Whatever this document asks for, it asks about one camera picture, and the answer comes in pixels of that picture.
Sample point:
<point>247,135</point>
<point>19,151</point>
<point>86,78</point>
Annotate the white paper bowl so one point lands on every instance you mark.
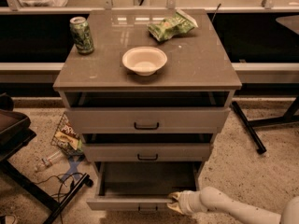
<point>144,61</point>

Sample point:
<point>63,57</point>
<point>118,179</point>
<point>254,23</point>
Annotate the green chip bag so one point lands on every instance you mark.
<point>180,23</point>

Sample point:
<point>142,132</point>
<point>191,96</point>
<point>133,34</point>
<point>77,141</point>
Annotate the green soda can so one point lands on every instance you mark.
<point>80,31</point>

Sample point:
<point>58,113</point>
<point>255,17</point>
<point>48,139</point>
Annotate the grey drawer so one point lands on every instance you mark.
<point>147,152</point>
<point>142,186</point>
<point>147,120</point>

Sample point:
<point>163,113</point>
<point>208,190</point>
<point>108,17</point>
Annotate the grey drawer cabinet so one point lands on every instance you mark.
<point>198,73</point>

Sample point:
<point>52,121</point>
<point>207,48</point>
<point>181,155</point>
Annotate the metal railing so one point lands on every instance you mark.
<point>107,0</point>

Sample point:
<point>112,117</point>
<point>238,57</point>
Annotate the red chip bag on floor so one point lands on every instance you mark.
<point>66,139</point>

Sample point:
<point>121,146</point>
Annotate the black cart frame left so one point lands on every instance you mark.
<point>15,133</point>

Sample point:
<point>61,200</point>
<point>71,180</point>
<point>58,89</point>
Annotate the black stand frame right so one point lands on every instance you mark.
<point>290,116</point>

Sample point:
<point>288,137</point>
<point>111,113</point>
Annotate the clear plastic bottle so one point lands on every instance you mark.
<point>48,161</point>

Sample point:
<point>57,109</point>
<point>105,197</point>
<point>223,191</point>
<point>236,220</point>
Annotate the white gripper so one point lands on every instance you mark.
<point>187,202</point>

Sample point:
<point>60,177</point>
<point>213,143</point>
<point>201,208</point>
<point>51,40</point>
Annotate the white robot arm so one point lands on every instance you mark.
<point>209,199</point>

